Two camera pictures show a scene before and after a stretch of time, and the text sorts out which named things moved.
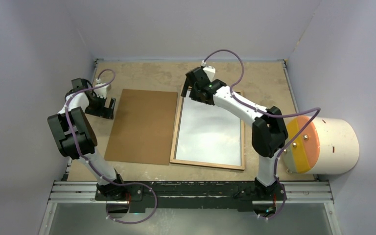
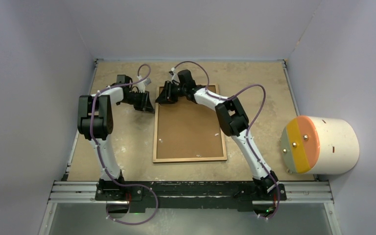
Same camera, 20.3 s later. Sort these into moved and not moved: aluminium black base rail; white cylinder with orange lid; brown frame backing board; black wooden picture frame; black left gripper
Moved: black left gripper; black wooden picture frame; brown frame backing board
Not moved: white cylinder with orange lid; aluminium black base rail
